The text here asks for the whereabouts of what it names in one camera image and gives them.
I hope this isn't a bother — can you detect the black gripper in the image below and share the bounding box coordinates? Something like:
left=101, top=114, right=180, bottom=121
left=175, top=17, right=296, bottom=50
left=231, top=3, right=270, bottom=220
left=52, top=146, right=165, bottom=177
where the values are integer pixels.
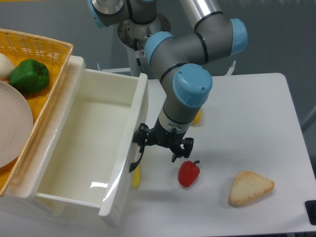
left=132, top=120, right=194, bottom=162

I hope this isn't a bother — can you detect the white drawer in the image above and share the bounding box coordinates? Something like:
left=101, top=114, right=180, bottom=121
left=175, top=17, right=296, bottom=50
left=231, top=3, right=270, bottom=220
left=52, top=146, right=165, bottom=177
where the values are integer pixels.
left=36, top=70, right=148, bottom=227

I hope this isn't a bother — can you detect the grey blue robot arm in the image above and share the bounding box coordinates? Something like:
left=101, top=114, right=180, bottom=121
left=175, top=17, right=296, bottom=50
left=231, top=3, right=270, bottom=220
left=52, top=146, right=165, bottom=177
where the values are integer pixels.
left=88, top=0, right=248, bottom=159

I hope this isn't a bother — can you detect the white drawer cabinet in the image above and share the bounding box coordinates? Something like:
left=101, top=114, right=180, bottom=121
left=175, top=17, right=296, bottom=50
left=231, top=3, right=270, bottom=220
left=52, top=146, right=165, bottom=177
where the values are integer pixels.
left=1, top=56, right=128, bottom=220

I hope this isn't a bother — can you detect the yellow bell pepper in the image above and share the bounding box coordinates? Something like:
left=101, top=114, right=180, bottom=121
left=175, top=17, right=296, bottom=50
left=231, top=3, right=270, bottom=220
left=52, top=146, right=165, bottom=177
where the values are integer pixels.
left=191, top=108, right=202, bottom=126

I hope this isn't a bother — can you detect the red bell pepper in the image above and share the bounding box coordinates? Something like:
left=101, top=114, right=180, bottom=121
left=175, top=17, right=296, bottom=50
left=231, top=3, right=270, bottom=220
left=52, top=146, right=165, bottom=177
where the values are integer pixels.
left=178, top=160, right=200, bottom=188

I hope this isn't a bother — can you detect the yellow banana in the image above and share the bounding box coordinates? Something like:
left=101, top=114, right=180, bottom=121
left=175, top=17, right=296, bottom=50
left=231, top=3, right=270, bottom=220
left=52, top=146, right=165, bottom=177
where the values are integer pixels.
left=131, top=166, right=141, bottom=189

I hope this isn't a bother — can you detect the triangular bread slice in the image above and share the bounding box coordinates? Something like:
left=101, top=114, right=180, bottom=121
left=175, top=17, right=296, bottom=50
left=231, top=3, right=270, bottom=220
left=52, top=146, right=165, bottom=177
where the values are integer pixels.
left=229, top=170, right=275, bottom=206

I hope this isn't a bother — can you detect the pink plate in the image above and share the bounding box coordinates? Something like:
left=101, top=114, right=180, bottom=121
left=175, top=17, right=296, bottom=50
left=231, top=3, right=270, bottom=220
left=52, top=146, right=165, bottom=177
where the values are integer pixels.
left=0, top=82, right=33, bottom=167

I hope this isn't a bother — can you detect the green bell pepper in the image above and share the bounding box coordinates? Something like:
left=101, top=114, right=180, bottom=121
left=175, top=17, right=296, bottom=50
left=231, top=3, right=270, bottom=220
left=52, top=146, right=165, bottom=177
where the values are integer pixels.
left=9, top=59, right=49, bottom=94

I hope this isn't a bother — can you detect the black device at edge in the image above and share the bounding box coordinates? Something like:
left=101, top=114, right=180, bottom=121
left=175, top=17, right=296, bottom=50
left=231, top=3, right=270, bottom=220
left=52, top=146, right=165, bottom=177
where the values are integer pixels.
left=305, top=200, right=316, bottom=226

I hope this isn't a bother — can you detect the yellow wicker basket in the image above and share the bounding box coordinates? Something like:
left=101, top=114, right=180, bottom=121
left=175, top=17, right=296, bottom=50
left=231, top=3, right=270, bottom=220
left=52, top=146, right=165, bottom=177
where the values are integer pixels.
left=0, top=29, right=73, bottom=196

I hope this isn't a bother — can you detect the white onion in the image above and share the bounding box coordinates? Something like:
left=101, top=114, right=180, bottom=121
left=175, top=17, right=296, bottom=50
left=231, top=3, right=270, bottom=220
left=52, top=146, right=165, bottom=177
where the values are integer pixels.
left=0, top=53, right=15, bottom=80

